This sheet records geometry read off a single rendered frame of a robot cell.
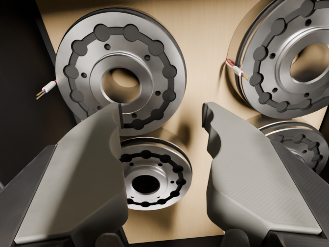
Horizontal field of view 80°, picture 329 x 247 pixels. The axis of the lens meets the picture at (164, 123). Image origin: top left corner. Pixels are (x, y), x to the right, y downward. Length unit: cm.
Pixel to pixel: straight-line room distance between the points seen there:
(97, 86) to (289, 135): 18
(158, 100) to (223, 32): 8
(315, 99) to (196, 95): 10
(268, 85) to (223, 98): 5
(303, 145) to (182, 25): 16
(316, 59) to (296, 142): 8
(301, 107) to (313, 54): 5
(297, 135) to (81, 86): 20
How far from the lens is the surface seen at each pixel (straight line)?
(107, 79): 18
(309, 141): 24
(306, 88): 20
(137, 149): 19
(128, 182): 22
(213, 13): 19
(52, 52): 21
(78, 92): 18
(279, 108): 20
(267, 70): 18
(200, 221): 35
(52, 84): 18
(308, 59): 22
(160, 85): 16
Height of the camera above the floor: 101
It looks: 58 degrees down
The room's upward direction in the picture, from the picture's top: 176 degrees clockwise
